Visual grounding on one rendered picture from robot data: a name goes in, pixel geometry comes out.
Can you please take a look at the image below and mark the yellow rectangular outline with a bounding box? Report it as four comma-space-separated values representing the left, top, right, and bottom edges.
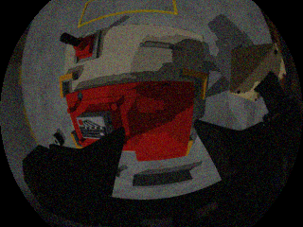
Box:
79, 0, 178, 27

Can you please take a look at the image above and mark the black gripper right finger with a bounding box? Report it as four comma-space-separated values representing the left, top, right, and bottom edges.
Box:
194, 120, 264, 179

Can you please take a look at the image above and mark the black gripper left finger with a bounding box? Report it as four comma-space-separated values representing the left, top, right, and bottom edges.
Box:
49, 126, 125, 197

